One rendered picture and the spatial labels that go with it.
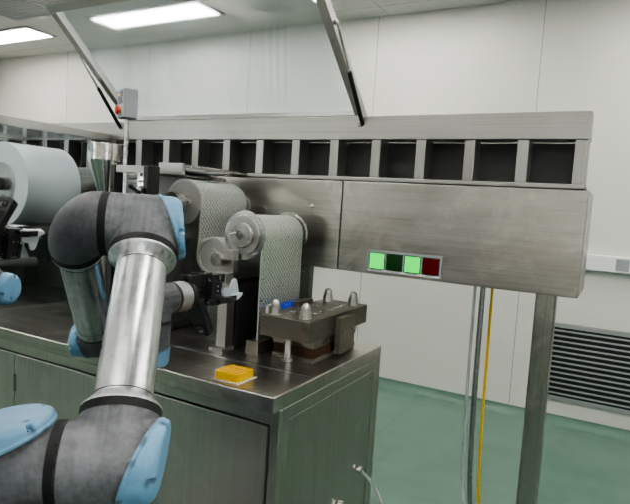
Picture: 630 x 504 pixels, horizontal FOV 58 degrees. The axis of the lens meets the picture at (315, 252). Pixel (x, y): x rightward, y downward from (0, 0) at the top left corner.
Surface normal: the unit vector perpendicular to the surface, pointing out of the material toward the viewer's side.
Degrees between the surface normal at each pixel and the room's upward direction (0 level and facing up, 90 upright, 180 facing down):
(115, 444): 47
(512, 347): 90
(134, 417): 52
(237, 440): 90
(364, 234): 90
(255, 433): 90
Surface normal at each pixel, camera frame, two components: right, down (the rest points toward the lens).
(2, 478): 0.22, 0.01
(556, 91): -0.48, 0.04
